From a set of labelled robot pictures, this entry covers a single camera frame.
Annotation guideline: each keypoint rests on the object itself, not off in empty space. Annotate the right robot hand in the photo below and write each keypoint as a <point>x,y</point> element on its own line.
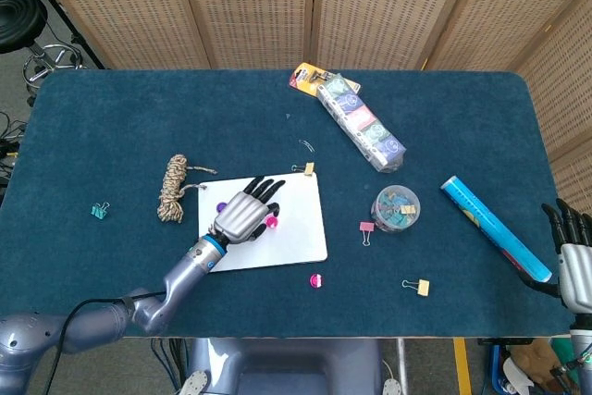
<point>578,270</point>

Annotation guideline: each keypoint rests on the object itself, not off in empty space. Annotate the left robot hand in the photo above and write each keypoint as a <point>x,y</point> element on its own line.
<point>240,219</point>

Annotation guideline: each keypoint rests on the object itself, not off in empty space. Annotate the purple round magnet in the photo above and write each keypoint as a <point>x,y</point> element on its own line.
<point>221,206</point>

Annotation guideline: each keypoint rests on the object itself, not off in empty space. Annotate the red round magnet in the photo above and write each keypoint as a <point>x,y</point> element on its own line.
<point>316,280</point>
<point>273,222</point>

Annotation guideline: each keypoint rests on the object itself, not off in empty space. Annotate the white magnetic board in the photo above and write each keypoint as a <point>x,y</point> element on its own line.
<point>296,228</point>

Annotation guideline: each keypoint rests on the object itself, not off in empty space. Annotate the small yellow binder clip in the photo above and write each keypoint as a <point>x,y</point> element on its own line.
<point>309,168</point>

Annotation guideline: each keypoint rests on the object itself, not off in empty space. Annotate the blue cylindrical tube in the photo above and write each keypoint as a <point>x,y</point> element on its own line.
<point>490,224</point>

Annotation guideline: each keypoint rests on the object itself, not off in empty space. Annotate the blue storage crate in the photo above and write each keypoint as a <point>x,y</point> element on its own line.
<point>499,367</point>

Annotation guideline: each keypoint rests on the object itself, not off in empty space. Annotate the pink binder clip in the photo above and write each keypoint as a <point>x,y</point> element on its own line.
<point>366,226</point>

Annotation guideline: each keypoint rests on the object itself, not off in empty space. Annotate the dark blue table mat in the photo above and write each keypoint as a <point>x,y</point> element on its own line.
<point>139,127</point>

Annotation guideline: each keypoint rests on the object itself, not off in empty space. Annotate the green binder clip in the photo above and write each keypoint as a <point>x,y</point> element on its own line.
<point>98,212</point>

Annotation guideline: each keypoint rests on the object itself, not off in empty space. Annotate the grey robot torso base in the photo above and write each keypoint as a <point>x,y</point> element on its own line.
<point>287,367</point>

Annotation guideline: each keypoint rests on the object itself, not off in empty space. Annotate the multicolour tissue pack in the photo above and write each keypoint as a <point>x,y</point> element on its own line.
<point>365,127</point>

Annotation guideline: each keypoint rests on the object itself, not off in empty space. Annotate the yellow blister pack card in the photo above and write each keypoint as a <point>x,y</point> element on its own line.
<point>303,77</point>

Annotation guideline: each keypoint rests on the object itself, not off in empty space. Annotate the large yellow binder clip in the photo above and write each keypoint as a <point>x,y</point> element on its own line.
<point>423,287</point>

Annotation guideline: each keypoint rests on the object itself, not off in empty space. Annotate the clear jar of binder clips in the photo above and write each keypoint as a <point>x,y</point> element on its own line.
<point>396,210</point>

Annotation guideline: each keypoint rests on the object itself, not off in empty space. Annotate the woven folding screen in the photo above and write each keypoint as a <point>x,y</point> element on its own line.
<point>254,6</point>

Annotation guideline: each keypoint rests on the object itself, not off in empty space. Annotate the black stand pole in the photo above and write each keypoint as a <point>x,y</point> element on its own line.
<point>60,11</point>

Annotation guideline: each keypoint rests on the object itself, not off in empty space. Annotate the black swivel stool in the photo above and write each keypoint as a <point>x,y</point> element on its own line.
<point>18,20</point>

